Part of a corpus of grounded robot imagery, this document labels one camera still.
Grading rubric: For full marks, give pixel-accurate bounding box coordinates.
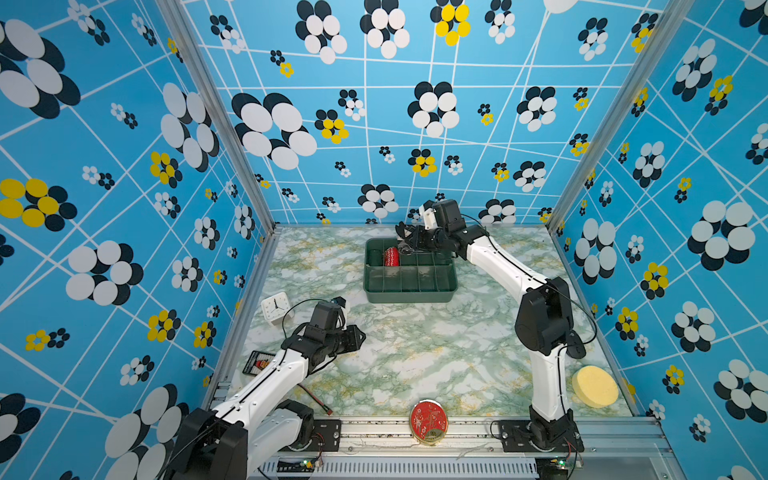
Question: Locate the red round tin lid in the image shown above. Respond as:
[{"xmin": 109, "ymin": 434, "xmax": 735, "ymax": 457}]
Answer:
[{"xmin": 409, "ymin": 399, "xmax": 448, "ymax": 446}]

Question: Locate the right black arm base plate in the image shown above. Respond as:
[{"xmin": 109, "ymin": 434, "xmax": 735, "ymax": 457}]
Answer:
[{"xmin": 489, "ymin": 418, "xmax": 585, "ymax": 454}]

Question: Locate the aluminium front rail frame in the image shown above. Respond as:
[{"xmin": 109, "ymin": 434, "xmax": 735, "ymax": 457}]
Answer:
[{"xmin": 246, "ymin": 417, "xmax": 685, "ymax": 479}]

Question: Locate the white square clock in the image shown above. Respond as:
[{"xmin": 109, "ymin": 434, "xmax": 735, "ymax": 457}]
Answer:
[{"xmin": 260, "ymin": 292, "xmax": 294, "ymax": 324}]

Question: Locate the red black power cable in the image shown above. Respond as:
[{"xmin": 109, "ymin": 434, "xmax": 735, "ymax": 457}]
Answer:
[{"xmin": 298, "ymin": 383, "xmax": 335, "ymax": 416}]

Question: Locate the black box orange connector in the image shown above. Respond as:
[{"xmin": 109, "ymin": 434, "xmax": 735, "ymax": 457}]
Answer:
[{"xmin": 242, "ymin": 350, "xmax": 275, "ymax": 377}]

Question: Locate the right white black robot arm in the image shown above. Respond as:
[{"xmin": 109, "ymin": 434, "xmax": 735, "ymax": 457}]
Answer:
[{"xmin": 395, "ymin": 200, "xmax": 586, "ymax": 452}]

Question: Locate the black computer mouse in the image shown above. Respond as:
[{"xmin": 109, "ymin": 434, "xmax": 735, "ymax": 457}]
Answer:
[{"xmin": 566, "ymin": 332, "xmax": 587, "ymax": 360}]

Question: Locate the dark green roll in tray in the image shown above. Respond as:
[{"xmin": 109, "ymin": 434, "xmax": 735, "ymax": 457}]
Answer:
[{"xmin": 366, "ymin": 249, "xmax": 385, "ymax": 267}]

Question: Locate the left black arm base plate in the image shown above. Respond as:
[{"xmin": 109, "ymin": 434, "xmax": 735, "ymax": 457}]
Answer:
[{"xmin": 283, "ymin": 419, "xmax": 343, "ymax": 453}]

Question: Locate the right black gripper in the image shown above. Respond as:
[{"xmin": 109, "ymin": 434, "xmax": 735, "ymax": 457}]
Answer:
[{"xmin": 405, "ymin": 226, "xmax": 451, "ymax": 252}]

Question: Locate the red soda can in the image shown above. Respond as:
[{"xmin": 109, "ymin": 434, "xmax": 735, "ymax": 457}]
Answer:
[{"xmin": 383, "ymin": 247, "xmax": 400, "ymax": 267}]

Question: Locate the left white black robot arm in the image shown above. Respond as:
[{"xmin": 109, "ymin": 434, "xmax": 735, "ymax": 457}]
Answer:
[{"xmin": 157, "ymin": 297, "xmax": 366, "ymax": 479}]

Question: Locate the yellow round sponge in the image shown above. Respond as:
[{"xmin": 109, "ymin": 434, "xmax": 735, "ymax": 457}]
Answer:
[{"xmin": 571, "ymin": 366, "xmax": 619, "ymax": 409}]

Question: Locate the black grey argyle sock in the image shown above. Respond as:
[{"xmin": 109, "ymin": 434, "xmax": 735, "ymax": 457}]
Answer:
[{"xmin": 398, "ymin": 239, "xmax": 417, "ymax": 256}]

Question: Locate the green compartment tray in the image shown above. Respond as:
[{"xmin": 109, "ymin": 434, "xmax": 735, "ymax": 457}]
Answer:
[{"xmin": 363, "ymin": 237, "xmax": 458, "ymax": 304}]

